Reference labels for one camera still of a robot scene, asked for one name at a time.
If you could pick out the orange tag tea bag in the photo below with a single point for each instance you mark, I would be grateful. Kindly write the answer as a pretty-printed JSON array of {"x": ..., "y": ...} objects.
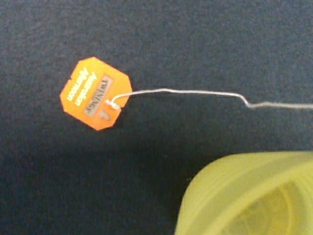
[{"x": 96, "y": 93}]

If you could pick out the black tablecloth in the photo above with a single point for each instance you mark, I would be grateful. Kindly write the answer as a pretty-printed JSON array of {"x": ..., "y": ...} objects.
[{"x": 60, "y": 177}]

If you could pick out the yellow cup front left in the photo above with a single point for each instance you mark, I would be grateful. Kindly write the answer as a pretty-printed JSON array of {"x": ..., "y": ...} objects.
[{"x": 269, "y": 193}]

